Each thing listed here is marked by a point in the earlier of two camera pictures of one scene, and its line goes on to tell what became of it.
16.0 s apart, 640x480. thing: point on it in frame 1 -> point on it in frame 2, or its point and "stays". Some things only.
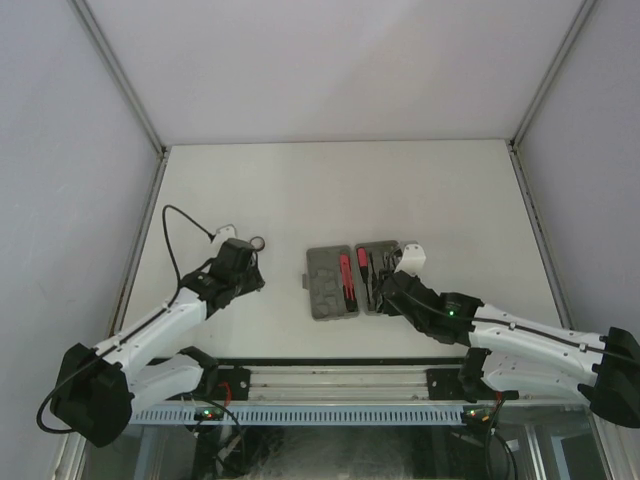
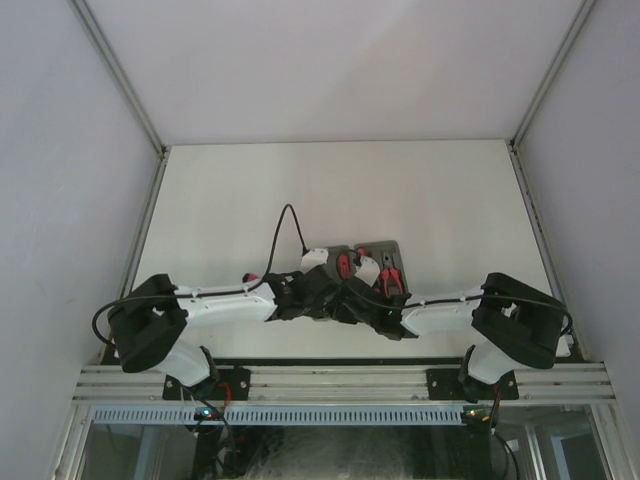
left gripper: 253,282 -> 317,311
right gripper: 386,307 -> 340,313
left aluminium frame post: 151,129 stays
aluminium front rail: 361,385 stays
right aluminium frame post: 528,111 stays
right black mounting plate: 445,384 stays
